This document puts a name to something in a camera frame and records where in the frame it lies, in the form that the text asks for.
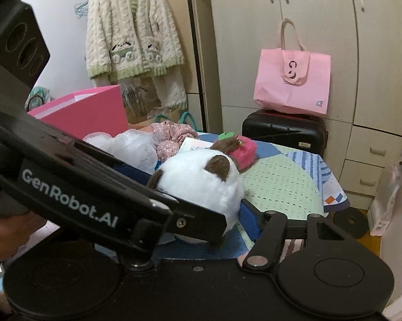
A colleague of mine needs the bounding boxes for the white plastic bag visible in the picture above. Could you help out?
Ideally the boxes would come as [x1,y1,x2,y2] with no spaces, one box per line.
[370,155,402,238]

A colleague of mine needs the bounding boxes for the pink tote bag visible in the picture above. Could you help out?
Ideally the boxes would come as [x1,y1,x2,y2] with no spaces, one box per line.
[253,18,332,115]

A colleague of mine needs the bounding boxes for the clear printed plastic bag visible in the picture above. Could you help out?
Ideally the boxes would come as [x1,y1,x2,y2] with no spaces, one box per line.
[121,76,162,121]

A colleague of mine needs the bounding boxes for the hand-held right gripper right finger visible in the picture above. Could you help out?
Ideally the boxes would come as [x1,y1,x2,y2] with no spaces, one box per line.
[240,199,349,272]

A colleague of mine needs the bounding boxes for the white mesh bath pouf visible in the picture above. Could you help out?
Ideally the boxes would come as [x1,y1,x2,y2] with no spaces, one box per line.
[83,129,159,174]

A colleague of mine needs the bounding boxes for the white wet wipes pack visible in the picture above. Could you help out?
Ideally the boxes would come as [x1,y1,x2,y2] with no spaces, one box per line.
[180,136,215,152]

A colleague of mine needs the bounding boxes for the person's left hand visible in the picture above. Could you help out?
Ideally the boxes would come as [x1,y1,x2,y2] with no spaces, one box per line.
[0,211,48,263]

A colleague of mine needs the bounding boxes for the beige wardrobe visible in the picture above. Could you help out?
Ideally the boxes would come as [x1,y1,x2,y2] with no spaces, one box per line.
[206,0,402,209]

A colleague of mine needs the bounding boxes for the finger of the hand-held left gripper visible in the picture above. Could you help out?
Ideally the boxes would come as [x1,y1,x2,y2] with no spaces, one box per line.
[168,204,227,250]
[70,139,156,188]

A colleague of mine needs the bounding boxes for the white brown-eared plush toy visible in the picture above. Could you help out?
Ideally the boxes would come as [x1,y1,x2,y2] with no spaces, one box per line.
[147,149,246,243]

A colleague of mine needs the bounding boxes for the cream knit cardigan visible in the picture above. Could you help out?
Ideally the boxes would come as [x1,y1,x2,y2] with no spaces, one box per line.
[85,0,189,112]

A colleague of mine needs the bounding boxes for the patchwork tablecloth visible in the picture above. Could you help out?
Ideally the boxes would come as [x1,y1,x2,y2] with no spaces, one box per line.
[97,132,351,261]

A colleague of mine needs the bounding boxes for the teal patterned bag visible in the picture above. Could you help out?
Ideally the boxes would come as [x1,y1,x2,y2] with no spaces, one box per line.
[25,86,51,109]

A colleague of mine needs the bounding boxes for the pink furry strawberry plush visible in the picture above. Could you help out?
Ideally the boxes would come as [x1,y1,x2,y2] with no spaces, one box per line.
[210,131,259,172]

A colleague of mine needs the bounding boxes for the black suitcase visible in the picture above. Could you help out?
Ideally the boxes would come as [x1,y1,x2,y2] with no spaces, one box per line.
[242,109,329,158]

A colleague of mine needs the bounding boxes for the pink floral scrunchie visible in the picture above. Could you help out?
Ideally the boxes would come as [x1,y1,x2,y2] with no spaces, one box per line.
[150,120,199,161]

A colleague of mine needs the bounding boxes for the teal bag handles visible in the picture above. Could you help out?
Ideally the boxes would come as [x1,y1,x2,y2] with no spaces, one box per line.
[154,111,200,135]

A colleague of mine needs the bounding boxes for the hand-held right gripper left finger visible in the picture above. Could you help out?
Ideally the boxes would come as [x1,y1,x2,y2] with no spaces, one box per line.
[127,220,156,271]

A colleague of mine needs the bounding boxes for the black round disc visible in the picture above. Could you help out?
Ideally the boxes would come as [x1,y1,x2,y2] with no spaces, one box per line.
[332,208,369,239]

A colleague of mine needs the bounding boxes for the pink cardboard box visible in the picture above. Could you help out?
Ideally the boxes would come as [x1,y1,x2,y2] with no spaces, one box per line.
[27,85,130,141]

